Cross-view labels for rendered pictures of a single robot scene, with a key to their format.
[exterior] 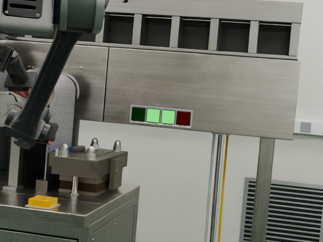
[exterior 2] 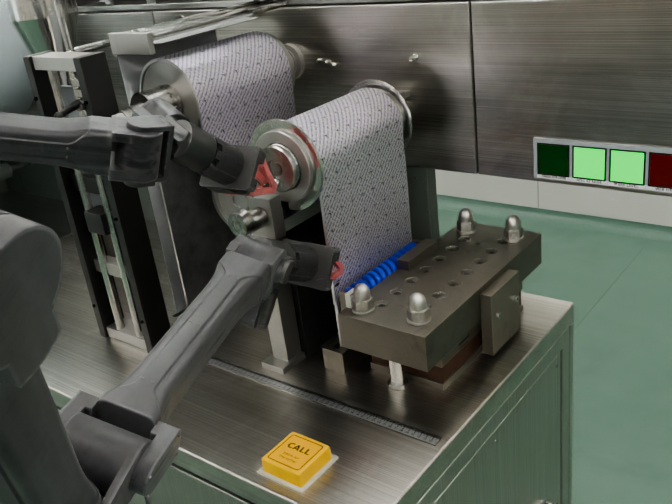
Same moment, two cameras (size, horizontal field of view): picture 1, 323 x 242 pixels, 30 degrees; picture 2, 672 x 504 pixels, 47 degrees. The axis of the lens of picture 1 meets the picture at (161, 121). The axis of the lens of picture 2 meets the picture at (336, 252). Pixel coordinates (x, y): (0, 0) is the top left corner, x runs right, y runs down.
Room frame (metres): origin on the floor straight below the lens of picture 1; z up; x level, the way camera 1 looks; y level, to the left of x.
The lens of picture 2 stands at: (1.13, -0.15, 1.61)
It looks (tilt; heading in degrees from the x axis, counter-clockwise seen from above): 24 degrees down; 28
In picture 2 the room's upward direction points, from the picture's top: 7 degrees counter-clockwise
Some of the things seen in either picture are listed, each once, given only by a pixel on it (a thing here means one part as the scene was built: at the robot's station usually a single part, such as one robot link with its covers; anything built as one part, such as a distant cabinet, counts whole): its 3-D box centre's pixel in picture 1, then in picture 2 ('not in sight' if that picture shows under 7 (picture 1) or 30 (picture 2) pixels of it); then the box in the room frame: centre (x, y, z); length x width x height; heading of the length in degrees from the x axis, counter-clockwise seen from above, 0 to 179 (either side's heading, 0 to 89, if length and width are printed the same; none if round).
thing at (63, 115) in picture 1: (60, 130); (370, 226); (2.22, 0.37, 1.11); 0.23 x 0.01 x 0.18; 168
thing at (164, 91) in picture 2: not in sight; (156, 107); (2.14, 0.70, 1.33); 0.06 x 0.06 x 0.06; 78
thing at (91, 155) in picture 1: (91, 152); (417, 306); (2.07, 0.23, 1.05); 0.04 x 0.04 x 0.04
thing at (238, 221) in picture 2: (13, 110); (241, 223); (2.04, 0.50, 1.18); 0.04 x 0.02 x 0.04; 78
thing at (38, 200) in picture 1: (43, 201); (296, 458); (1.85, 0.34, 0.91); 0.07 x 0.07 x 0.02; 78
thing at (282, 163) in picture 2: not in sight; (280, 167); (2.10, 0.45, 1.25); 0.07 x 0.02 x 0.07; 78
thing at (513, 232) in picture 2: (117, 145); (513, 226); (2.38, 0.17, 1.05); 0.04 x 0.04 x 0.04
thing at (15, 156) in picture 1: (16, 146); (269, 285); (2.08, 0.50, 1.05); 0.06 x 0.05 x 0.31; 168
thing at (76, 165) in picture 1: (92, 161); (447, 286); (2.23, 0.24, 1.00); 0.40 x 0.16 x 0.06; 168
